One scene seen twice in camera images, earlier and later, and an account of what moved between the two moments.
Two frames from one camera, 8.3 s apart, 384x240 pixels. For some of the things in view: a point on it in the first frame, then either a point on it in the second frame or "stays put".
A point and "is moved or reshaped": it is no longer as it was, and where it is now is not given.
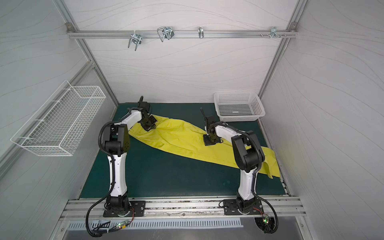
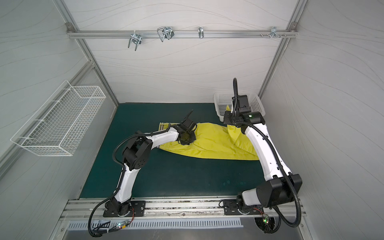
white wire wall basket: x=56 y=126 stays put
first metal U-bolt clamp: x=134 y=38 stays put
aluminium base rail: x=276 y=208 stays put
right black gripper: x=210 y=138 → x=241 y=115
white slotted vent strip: x=102 y=225 stays put
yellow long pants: x=190 y=139 is moved or reshaped
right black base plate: x=230 y=208 stays put
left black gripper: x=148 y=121 → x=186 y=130
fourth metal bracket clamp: x=273 y=31 stays put
